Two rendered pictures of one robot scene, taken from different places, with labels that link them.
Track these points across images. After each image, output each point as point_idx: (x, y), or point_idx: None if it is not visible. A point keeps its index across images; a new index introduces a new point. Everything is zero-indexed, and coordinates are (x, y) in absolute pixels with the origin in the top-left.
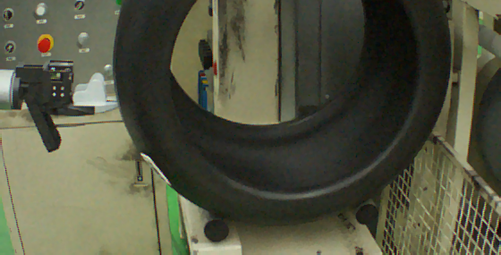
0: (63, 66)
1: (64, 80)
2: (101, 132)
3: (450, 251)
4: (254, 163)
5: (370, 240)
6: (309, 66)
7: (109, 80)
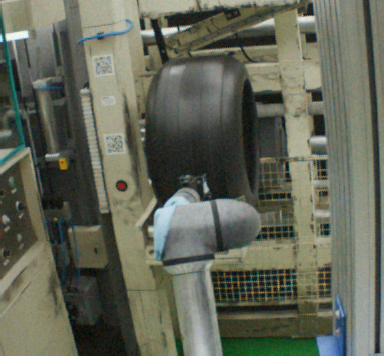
0: (190, 176)
1: (205, 179)
2: (38, 281)
3: None
4: None
5: None
6: (94, 182)
7: (21, 244)
